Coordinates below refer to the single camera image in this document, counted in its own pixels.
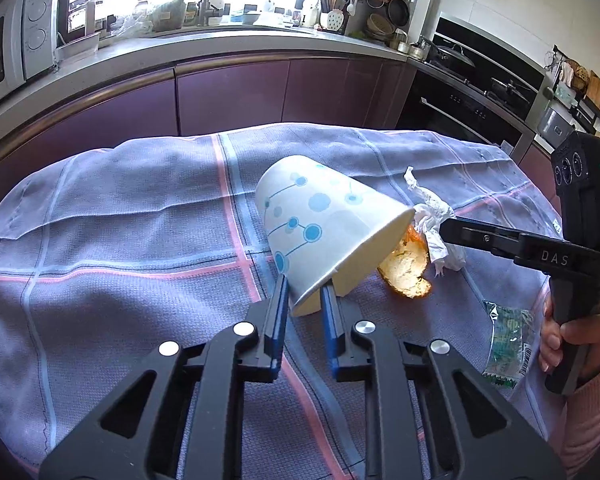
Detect black pan on stove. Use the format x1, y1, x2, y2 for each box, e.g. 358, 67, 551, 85
485, 76, 529, 99

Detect blue dotted paper cup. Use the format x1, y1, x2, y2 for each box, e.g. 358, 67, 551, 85
254, 155, 417, 318

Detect purple checked tablecloth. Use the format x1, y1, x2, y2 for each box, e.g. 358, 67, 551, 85
0, 122, 576, 480

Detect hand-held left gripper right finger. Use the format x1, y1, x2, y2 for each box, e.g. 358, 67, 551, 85
320, 284, 567, 480

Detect clear plastic bag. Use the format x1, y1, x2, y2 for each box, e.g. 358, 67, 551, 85
112, 0, 188, 38

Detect silver metal bread box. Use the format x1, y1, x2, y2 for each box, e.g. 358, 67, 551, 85
537, 105, 576, 142

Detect clear green plastic wrapper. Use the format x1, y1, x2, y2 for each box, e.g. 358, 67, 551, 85
481, 299, 536, 390

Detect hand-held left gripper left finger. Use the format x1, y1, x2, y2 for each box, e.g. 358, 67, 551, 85
39, 275, 291, 480

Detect black range hood panel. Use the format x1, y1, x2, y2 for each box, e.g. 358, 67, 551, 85
432, 12, 548, 111

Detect person's right hand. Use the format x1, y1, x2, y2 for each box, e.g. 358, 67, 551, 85
537, 300, 600, 377

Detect black pot with glass lid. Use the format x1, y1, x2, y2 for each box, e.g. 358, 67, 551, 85
420, 35, 476, 69

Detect black wire shelf rack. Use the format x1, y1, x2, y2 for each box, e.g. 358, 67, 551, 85
550, 45, 600, 122

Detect black built-in oven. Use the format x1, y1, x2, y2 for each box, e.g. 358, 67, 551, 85
395, 67, 526, 157

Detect purple kitchen base cabinets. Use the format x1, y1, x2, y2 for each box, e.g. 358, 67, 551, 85
0, 57, 417, 196

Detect metal dish tray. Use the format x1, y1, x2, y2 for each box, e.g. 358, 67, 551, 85
55, 0, 104, 54

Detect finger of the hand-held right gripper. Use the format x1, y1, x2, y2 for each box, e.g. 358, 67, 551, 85
439, 217, 528, 267

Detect black hanging frying pan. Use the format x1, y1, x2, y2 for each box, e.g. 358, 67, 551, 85
387, 0, 411, 29

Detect white tissue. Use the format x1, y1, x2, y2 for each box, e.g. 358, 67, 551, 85
404, 166, 467, 279

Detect person's right forearm pink sleeve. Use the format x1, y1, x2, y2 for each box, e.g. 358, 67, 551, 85
547, 355, 600, 480

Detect orange peel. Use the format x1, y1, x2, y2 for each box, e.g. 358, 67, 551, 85
377, 225, 433, 301

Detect wooden cutting board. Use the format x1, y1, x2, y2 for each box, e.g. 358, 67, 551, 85
585, 70, 600, 114

